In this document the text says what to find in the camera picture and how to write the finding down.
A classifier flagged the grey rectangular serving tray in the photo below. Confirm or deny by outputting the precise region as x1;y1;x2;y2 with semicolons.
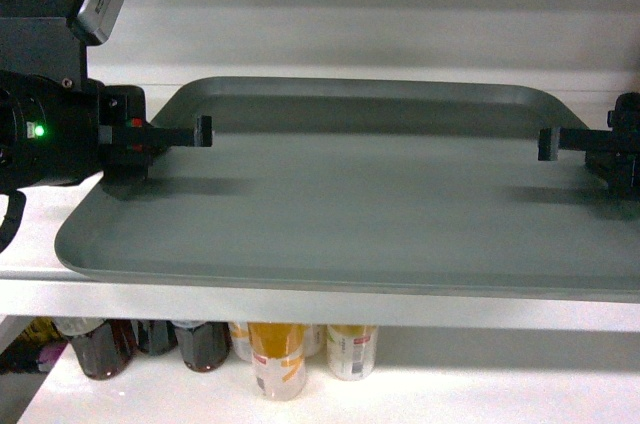
55;77;639;302

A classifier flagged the orange juice bottle front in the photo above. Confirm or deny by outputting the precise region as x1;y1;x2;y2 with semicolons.
248;322;306;401

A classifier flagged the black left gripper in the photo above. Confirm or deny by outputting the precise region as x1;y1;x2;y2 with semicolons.
98;85;213;182

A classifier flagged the dark tea bottle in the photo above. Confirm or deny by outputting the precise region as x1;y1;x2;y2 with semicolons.
53;317;136;380
132;319;177;356
171;321;231;372

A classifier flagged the white top shelf board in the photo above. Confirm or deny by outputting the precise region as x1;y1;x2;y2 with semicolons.
1;178;639;332

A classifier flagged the white middle shelf board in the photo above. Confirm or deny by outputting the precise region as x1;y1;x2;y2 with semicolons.
21;333;639;423

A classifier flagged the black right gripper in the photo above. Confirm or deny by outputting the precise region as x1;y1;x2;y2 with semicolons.
537;92;639;195

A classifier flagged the dark tea bottle left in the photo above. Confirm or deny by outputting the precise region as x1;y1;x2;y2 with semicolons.
53;317;136;380

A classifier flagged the dark tea bottle right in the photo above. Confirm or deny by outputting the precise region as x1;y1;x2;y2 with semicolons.
171;321;231;372

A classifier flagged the dark tea bottle middle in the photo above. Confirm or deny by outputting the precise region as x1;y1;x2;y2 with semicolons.
132;319;177;356

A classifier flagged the white shelf board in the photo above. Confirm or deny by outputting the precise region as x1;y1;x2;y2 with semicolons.
21;333;639;423
1;178;639;332

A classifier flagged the yellow juice bottle front right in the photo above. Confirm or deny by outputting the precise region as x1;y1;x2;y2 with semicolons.
326;324;379;381

